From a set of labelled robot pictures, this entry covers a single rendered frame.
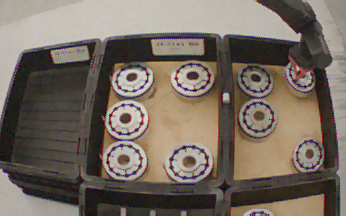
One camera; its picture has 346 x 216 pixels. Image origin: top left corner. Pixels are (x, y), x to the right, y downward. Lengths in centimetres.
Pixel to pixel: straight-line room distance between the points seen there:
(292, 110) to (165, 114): 33
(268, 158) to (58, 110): 56
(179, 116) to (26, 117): 45
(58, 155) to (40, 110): 16
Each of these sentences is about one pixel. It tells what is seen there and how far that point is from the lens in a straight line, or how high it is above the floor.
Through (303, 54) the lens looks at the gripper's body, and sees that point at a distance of 95.
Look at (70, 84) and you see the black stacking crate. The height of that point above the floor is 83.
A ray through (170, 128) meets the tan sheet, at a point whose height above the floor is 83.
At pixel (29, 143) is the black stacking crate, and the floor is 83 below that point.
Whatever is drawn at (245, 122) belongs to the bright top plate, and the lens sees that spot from 97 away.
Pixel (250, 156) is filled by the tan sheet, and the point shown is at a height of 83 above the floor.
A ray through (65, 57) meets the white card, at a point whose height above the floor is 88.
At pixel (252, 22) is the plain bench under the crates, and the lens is 141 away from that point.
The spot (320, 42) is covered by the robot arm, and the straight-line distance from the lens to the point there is 86.
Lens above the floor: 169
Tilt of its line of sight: 57 degrees down
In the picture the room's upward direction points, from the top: 8 degrees counter-clockwise
